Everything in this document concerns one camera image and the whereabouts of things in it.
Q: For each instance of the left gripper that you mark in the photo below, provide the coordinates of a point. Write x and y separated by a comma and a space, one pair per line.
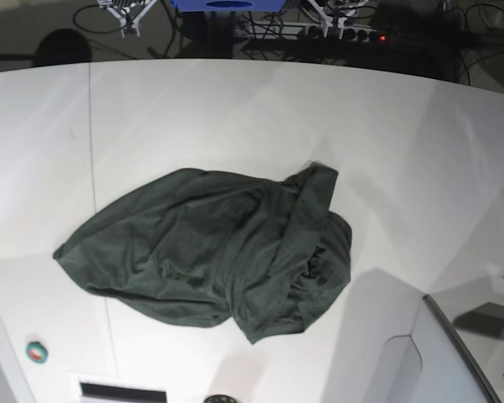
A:
334, 17

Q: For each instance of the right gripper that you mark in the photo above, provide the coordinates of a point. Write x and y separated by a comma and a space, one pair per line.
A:
129, 13

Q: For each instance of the dark green t-shirt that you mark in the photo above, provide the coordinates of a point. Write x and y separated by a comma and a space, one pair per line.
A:
196, 248

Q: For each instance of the white power strip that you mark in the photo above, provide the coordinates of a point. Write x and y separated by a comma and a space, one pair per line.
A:
355, 33

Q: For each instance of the green red emergency button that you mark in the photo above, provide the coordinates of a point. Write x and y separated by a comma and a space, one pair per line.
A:
36, 352

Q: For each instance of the black round knob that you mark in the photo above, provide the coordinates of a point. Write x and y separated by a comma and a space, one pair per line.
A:
220, 399

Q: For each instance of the grey monitor frame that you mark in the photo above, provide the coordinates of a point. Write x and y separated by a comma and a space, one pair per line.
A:
471, 365

